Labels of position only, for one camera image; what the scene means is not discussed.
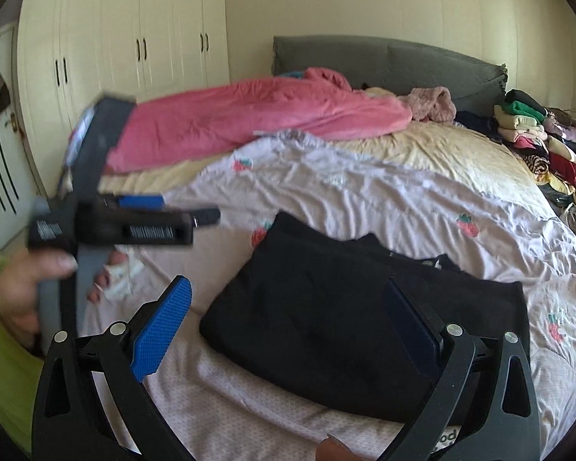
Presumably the person's left forearm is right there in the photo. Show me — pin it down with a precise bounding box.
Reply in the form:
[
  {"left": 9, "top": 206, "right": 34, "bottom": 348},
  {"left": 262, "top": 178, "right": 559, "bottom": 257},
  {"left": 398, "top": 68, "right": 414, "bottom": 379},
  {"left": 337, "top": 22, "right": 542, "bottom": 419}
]
[{"left": 0, "top": 254, "right": 46, "bottom": 457}]

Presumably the white door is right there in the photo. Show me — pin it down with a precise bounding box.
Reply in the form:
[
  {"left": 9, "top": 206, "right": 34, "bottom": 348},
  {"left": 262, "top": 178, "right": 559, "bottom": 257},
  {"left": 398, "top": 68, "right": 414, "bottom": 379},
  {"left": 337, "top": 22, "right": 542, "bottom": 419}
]
[{"left": 0, "top": 24, "right": 34, "bottom": 255}]

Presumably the pink fuzzy cloth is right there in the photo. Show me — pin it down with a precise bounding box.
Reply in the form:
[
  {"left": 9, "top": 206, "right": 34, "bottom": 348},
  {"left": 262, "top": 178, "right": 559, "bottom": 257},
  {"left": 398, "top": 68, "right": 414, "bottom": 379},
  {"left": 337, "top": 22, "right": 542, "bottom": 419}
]
[{"left": 397, "top": 86, "right": 457, "bottom": 123}]

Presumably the grey padded headboard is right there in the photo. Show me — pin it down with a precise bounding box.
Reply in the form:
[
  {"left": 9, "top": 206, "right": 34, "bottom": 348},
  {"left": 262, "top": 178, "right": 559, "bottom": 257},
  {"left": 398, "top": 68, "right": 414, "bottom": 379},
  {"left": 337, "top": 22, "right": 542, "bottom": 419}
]
[{"left": 272, "top": 35, "right": 508, "bottom": 121}]

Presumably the person's left hand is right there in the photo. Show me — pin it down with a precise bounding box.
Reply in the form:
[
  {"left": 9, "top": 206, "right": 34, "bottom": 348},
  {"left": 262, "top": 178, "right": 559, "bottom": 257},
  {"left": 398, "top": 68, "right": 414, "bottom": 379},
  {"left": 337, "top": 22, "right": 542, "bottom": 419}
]
[{"left": 0, "top": 252, "right": 82, "bottom": 347}]

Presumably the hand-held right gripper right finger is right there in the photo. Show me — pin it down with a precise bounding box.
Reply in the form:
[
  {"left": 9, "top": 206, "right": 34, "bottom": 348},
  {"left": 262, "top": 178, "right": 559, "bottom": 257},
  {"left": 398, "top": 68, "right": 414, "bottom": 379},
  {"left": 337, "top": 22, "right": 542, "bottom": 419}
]
[{"left": 384, "top": 276, "right": 543, "bottom": 461}]

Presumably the dark navy cloth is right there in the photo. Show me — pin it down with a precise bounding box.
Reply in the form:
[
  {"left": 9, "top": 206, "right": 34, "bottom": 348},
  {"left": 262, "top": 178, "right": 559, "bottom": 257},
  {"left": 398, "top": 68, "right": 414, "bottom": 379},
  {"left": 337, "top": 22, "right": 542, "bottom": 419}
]
[{"left": 454, "top": 110, "right": 502, "bottom": 142}]

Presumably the white crumpled cloth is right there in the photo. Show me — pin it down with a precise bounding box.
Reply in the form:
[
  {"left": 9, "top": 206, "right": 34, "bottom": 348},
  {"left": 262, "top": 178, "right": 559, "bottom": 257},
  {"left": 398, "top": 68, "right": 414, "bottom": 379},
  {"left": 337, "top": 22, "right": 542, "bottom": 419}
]
[{"left": 103, "top": 252, "right": 142, "bottom": 298}]

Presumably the black garment with orange patches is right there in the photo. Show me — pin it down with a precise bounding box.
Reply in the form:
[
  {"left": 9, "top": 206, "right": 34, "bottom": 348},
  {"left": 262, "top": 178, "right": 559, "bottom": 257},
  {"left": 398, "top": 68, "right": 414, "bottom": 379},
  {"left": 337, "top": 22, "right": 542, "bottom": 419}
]
[{"left": 199, "top": 211, "right": 531, "bottom": 426}]

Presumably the pink duvet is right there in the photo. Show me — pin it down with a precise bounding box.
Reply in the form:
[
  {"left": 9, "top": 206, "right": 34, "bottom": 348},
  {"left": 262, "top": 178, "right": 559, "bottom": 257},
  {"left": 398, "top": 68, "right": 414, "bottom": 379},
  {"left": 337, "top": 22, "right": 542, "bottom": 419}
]
[{"left": 103, "top": 67, "right": 414, "bottom": 174}]

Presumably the white wardrobe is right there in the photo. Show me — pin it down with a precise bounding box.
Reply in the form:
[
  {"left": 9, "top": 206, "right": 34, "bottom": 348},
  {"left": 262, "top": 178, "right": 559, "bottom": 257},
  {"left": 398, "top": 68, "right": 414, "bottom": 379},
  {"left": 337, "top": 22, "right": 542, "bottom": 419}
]
[{"left": 17, "top": 0, "right": 231, "bottom": 197}]

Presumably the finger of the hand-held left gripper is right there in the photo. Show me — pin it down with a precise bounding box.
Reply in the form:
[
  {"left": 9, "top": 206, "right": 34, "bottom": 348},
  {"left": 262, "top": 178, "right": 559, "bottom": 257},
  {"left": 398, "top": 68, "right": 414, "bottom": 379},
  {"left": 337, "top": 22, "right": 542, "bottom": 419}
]
[
  {"left": 189, "top": 207, "right": 222, "bottom": 227},
  {"left": 98, "top": 193, "right": 166, "bottom": 212}
]

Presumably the pile of folded clothes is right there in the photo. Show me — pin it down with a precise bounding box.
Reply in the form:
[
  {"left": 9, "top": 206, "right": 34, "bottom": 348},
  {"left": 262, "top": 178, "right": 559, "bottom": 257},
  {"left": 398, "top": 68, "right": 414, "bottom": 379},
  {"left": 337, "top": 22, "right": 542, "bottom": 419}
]
[{"left": 493, "top": 89, "right": 576, "bottom": 202}]

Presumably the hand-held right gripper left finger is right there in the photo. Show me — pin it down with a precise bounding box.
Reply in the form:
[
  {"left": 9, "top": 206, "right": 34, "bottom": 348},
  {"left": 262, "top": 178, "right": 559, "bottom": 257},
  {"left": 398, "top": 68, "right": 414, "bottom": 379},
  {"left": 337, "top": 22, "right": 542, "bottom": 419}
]
[{"left": 31, "top": 275, "right": 197, "bottom": 461}]

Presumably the person's right hand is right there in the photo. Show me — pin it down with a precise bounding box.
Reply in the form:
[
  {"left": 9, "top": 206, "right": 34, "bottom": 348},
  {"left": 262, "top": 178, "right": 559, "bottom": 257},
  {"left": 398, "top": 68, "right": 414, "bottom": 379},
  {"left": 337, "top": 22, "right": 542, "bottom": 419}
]
[{"left": 315, "top": 434, "right": 361, "bottom": 461}]

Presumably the lilac strawberry printed blanket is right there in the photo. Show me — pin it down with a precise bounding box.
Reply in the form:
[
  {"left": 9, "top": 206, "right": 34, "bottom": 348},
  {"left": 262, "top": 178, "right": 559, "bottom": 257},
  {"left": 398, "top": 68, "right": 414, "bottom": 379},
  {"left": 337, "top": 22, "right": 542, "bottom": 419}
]
[{"left": 77, "top": 132, "right": 576, "bottom": 461}]

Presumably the cream bed sheet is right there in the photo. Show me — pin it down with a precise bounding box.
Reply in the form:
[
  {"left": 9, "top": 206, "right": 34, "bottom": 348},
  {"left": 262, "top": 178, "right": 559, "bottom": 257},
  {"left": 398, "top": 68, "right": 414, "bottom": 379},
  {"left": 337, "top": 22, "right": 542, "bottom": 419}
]
[{"left": 60, "top": 118, "right": 558, "bottom": 212}]

